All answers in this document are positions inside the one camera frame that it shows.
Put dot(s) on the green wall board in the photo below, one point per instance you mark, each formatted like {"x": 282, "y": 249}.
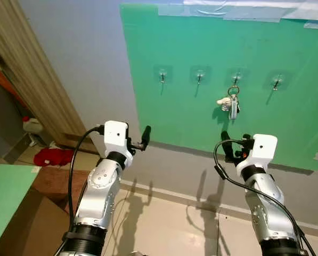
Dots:
{"x": 190, "y": 42}

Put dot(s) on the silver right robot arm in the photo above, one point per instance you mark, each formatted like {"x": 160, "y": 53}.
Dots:
{"x": 265, "y": 208}

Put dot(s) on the clear adhesive wall hook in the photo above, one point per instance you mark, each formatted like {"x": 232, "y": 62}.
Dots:
{"x": 162, "y": 72}
{"x": 277, "y": 80}
{"x": 235, "y": 74}
{"x": 200, "y": 73}

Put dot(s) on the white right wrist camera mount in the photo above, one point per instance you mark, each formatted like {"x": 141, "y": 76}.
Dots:
{"x": 262, "y": 146}

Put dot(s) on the green table board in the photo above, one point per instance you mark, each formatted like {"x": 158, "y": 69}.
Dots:
{"x": 4, "y": 197}

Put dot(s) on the white figurine key charm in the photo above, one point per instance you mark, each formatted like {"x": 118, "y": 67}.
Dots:
{"x": 223, "y": 102}

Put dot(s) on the silver key with dark tag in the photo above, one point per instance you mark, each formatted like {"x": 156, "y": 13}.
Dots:
{"x": 234, "y": 109}

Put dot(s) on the wooden door frame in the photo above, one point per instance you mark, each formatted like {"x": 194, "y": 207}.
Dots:
{"x": 25, "y": 64}

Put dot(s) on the clear tape strip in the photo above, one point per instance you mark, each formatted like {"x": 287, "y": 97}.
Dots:
{"x": 244, "y": 9}

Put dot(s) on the white jug with red cap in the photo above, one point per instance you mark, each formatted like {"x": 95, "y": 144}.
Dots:
{"x": 33, "y": 126}

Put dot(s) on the red cloth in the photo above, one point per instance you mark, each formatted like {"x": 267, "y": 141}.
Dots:
{"x": 52, "y": 157}

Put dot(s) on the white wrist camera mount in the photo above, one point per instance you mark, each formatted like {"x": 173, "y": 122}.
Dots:
{"x": 262, "y": 146}
{"x": 116, "y": 136}

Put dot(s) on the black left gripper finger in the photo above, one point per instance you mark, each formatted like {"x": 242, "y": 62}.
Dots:
{"x": 146, "y": 137}

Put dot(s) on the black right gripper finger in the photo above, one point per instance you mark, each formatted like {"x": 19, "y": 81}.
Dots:
{"x": 226, "y": 141}

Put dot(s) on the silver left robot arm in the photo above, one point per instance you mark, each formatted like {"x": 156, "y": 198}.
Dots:
{"x": 103, "y": 186}

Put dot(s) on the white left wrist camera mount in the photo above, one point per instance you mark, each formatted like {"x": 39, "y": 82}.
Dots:
{"x": 116, "y": 136}

